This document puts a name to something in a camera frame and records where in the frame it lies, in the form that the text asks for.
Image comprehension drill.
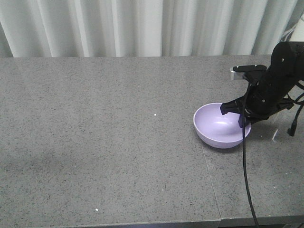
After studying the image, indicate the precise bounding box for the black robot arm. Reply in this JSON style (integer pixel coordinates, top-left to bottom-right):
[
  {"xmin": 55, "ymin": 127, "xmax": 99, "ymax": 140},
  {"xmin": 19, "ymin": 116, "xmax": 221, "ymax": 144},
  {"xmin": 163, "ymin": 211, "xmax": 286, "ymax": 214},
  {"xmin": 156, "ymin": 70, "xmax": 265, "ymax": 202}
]
[{"xmin": 220, "ymin": 42, "xmax": 304, "ymax": 125}]

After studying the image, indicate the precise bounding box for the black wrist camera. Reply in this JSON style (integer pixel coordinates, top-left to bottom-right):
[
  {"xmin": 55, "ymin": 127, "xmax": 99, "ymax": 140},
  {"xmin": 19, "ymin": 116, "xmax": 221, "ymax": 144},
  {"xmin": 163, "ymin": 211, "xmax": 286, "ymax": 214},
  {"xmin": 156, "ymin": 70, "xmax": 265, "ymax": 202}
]
[{"xmin": 230, "ymin": 65, "xmax": 267, "ymax": 80}]

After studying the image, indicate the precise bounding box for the purple plastic bowl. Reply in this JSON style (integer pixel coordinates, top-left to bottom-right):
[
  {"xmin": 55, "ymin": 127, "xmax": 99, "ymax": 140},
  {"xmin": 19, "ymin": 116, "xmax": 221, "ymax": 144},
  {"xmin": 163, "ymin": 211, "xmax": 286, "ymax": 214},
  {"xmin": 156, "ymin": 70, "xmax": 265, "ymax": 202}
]
[{"xmin": 193, "ymin": 103, "xmax": 251, "ymax": 149}]

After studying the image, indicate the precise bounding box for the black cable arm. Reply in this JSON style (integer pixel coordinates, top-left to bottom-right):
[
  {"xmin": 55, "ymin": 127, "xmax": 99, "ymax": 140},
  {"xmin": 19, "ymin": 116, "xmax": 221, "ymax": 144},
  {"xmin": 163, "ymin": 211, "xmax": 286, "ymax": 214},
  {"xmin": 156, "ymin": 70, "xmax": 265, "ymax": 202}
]
[{"xmin": 241, "ymin": 90, "xmax": 261, "ymax": 228}]

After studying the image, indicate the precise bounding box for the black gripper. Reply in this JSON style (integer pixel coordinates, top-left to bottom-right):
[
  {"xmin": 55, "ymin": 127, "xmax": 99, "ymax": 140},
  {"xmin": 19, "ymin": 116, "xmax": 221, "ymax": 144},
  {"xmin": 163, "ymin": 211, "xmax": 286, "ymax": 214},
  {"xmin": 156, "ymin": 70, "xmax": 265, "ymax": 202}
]
[{"xmin": 220, "ymin": 71, "xmax": 295, "ymax": 128}]

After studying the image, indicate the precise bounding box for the white rice cooker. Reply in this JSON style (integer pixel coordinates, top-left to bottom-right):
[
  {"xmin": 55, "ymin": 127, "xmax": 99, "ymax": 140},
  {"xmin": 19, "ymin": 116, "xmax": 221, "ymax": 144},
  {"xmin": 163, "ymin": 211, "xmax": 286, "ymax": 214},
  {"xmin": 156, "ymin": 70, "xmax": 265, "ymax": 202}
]
[{"xmin": 289, "ymin": 15, "xmax": 304, "ymax": 42}]

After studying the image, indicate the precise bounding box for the white pleated curtain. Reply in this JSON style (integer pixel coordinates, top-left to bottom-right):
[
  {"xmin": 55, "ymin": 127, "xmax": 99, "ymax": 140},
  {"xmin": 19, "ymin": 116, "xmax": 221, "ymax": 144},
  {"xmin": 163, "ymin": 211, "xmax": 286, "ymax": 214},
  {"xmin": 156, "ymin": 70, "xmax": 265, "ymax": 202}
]
[{"xmin": 0, "ymin": 0, "xmax": 304, "ymax": 57}]

